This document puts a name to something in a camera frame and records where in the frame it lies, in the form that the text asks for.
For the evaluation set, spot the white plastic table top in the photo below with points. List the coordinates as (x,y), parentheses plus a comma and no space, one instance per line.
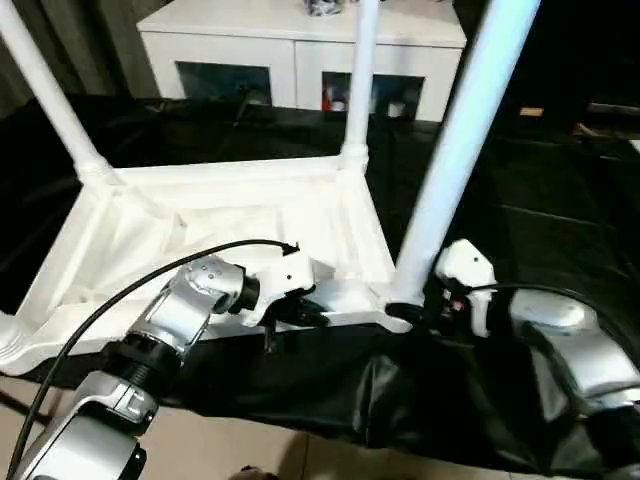
(200,220)

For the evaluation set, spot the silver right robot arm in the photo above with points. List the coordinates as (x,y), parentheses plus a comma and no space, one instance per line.
(565,320)

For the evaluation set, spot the black table mat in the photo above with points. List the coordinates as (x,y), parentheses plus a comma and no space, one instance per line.
(550,225)

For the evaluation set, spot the small yellow label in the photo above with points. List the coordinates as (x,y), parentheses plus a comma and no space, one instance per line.
(531,111)

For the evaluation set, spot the long black bar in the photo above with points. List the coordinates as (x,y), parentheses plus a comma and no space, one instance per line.
(615,107)

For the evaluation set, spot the white sideboard cabinet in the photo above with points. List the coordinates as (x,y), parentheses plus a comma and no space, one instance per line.
(225,45)

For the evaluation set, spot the grey pleated curtain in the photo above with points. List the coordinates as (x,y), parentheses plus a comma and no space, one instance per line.
(100,50)

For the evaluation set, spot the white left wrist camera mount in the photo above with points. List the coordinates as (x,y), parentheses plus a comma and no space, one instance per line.
(290,272)

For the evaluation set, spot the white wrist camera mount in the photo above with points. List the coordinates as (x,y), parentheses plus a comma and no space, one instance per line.
(465,260)
(290,272)

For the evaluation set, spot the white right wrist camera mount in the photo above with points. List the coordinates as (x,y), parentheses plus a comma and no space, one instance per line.
(465,260)

